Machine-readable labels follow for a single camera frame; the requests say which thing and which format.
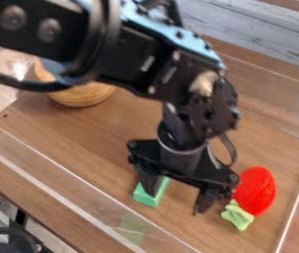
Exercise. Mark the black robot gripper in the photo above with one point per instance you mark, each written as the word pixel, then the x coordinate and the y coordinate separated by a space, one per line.
pixel 194 167

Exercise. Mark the green rectangular block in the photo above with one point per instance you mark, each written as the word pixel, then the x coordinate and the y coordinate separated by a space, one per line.
pixel 151 199

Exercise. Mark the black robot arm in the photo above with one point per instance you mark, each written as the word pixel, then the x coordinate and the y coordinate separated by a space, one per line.
pixel 129 43

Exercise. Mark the brown wooden bowl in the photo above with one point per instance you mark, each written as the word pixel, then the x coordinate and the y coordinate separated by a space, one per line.
pixel 83 95

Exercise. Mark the red plush strawberry toy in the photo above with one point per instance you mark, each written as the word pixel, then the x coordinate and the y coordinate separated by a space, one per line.
pixel 252 197

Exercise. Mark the clear acrylic tray wall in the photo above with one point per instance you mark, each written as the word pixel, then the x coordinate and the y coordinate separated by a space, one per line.
pixel 64 169

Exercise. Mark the black clamp with cable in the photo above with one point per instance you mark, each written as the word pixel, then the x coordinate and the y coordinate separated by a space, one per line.
pixel 16 240

